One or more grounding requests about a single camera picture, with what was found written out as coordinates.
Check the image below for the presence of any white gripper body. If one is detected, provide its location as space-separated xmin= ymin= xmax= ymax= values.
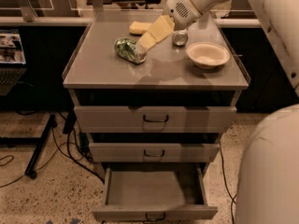
xmin=163 ymin=0 xmax=202 ymax=30

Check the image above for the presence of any white paper bowl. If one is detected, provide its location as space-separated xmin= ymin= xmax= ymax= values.
xmin=186 ymin=42 xmax=231 ymax=69

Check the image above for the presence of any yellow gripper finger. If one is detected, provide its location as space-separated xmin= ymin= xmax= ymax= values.
xmin=136 ymin=15 xmax=175 ymax=50

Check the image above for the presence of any middle grey drawer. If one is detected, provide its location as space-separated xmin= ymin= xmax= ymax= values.
xmin=89 ymin=143 xmax=220 ymax=162

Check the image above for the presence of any black desk leg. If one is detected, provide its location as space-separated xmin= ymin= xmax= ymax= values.
xmin=24 ymin=114 xmax=57 ymax=179

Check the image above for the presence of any open laptop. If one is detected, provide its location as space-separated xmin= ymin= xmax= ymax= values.
xmin=0 ymin=29 xmax=27 ymax=96

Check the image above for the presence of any bottom grey drawer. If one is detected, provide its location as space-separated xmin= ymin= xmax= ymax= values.
xmin=93 ymin=163 xmax=218 ymax=222

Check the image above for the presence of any yellow sponge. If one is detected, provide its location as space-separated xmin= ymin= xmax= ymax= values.
xmin=129 ymin=21 xmax=151 ymax=35

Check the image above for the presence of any black floor cables left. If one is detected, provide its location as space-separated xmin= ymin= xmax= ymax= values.
xmin=0 ymin=110 xmax=106 ymax=189

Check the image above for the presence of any green crushed soda can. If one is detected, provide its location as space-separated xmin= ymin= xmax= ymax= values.
xmin=114 ymin=37 xmax=147 ymax=64

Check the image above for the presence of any black floor cable right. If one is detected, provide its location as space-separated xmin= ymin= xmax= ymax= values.
xmin=218 ymin=140 xmax=238 ymax=224

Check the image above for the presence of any silver soda can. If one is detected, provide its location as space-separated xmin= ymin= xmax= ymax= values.
xmin=172 ymin=29 xmax=188 ymax=47

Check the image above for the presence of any grey drawer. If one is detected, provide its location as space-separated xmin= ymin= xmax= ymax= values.
xmin=89 ymin=143 xmax=220 ymax=162
xmin=74 ymin=105 xmax=236 ymax=133
xmin=93 ymin=163 xmax=218 ymax=222

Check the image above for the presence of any grey drawer cabinet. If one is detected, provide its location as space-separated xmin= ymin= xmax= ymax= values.
xmin=62 ymin=9 xmax=251 ymax=224

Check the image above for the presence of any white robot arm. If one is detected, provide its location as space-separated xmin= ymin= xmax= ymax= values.
xmin=137 ymin=0 xmax=299 ymax=224

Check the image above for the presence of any top grey drawer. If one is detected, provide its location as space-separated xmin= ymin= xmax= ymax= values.
xmin=74 ymin=105 xmax=236 ymax=133

